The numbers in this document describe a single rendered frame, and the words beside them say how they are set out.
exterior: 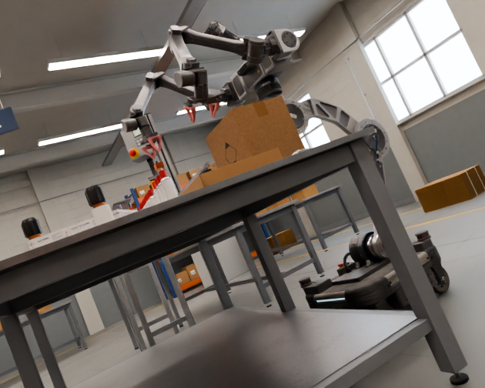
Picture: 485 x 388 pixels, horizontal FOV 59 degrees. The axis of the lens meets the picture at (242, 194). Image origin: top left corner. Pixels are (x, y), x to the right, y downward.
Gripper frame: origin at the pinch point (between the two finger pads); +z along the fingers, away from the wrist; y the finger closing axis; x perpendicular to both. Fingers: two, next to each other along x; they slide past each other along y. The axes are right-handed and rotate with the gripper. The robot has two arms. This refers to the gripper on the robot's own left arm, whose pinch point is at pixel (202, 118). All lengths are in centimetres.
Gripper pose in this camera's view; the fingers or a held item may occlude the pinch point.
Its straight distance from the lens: 178.0
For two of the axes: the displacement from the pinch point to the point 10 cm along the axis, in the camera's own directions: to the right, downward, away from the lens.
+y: -7.8, 3.1, -5.4
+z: 0.2, 8.8, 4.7
